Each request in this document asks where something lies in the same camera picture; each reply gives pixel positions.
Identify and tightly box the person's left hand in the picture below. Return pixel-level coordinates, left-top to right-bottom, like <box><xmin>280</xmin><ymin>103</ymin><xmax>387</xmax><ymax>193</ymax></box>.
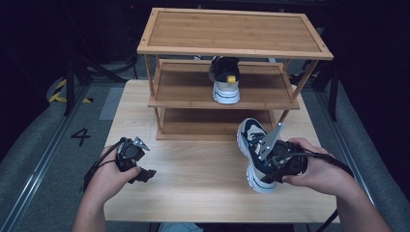
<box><xmin>84</xmin><ymin>144</ymin><xmax>143</xmax><ymax>208</ymax></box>

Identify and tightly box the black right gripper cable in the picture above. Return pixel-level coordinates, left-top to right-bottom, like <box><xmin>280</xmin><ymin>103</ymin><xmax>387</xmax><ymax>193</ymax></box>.
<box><xmin>273</xmin><ymin>150</ymin><xmax>355</xmax><ymax>232</ymax></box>

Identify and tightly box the black metal stand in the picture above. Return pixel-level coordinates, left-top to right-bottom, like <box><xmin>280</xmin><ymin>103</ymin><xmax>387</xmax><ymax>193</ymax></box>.
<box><xmin>320</xmin><ymin>59</ymin><xmax>340</xmax><ymax>123</ymax></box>

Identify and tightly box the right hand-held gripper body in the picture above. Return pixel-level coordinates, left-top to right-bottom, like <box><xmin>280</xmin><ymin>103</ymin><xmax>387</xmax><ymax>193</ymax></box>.
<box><xmin>257</xmin><ymin>122</ymin><xmax>309</xmax><ymax>177</ymax></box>

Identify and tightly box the person's right hand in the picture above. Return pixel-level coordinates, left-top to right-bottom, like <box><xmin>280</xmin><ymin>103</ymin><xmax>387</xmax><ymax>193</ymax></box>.
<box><xmin>282</xmin><ymin>137</ymin><xmax>356</xmax><ymax>198</ymax></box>

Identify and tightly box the metal floor rail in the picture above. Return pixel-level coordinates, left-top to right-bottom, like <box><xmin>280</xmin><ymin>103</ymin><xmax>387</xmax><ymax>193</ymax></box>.
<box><xmin>0</xmin><ymin>85</ymin><xmax>92</xmax><ymax>232</ymax></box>

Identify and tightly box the navy and beige sneaker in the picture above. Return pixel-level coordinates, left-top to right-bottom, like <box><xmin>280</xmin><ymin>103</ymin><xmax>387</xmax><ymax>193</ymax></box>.
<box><xmin>236</xmin><ymin>117</ymin><xmax>282</xmax><ymax>194</ymax></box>
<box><xmin>207</xmin><ymin>55</ymin><xmax>242</xmax><ymax>105</ymax></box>

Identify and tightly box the wooden three-tier shoe rack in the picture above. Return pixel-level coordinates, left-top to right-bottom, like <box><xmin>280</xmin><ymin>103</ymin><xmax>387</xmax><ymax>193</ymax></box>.
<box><xmin>136</xmin><ymin>7</ymin><xmax>335</xmax><ymax>142</ymax></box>

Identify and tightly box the black tripod stand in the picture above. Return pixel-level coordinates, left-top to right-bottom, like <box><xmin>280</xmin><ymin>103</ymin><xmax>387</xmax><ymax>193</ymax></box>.
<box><xmin>62</xmin><ymin>52</ymin><xmax>128</xmax><ymax>117</ymax></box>

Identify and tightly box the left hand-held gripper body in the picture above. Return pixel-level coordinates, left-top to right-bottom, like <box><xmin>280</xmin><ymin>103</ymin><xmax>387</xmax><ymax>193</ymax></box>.
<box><xmin>115</xmin><ymin>135</ymin><xmax>151</xmax><ymax>172</ymax></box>

